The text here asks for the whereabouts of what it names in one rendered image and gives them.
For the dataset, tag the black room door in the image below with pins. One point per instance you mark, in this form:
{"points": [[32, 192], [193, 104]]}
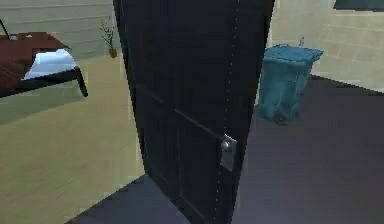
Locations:
{"points": [[186, 83]]}

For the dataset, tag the blue wheeled bin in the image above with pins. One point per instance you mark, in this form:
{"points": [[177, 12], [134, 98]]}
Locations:
{"points": [[283, 83]]}

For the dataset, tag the potted house plant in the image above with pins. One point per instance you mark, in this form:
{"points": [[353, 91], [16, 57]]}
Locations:
{"points": [[110, 40]]}

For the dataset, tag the small bottle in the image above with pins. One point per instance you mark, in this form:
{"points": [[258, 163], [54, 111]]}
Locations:
{"points": [[302, 41]]}

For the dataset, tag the dark window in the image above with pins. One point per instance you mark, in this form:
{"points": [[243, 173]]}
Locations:
{"points": [[360, 4]]}

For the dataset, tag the brown bed with black frame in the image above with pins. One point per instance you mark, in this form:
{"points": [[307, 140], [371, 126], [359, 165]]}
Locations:
{"points": [[20, 63]]}

